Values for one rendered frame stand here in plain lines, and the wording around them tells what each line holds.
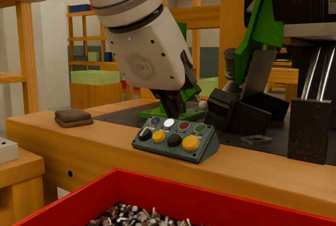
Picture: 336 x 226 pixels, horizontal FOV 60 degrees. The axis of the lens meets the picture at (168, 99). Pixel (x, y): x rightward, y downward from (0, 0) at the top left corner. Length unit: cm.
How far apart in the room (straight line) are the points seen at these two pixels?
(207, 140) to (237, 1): 67
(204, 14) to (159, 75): 89
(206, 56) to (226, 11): 1107
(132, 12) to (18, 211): 55
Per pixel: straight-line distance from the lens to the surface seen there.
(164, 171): 55
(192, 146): 51
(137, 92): 620
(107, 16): 35
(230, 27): 110
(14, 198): 75
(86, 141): 68
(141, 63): 38
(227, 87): 75
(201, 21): 126
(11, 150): 74
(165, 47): 35
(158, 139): 55
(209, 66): 1212
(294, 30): 47
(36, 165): 74
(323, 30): 47
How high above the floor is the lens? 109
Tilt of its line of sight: 9 degrees down
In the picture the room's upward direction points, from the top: straight up
